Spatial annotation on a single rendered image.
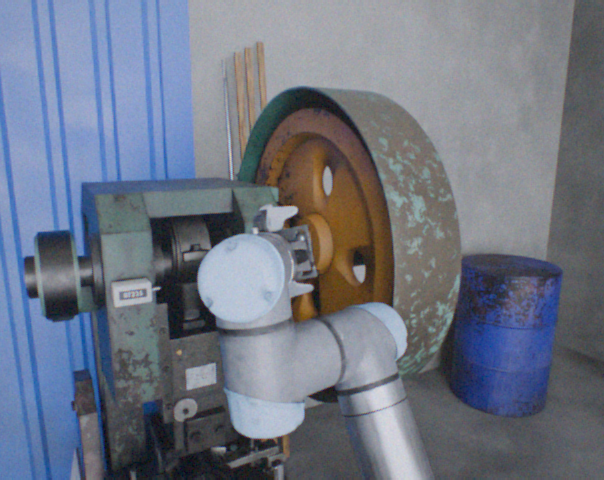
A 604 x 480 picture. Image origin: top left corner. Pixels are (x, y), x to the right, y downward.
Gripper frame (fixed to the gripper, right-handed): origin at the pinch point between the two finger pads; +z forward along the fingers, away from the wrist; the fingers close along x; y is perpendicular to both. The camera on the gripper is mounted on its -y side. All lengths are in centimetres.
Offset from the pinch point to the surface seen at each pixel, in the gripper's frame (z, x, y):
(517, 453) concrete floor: 171, -138, 77
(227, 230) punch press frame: 31.4, 5.7, -15.8
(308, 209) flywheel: 54, 7, 2
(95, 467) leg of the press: 44, -53, -72
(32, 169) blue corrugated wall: 100, 48, -110
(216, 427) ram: 28, -40, -27
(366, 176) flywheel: 25.7, 11.0, 18.1
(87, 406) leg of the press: 47, -36, -72
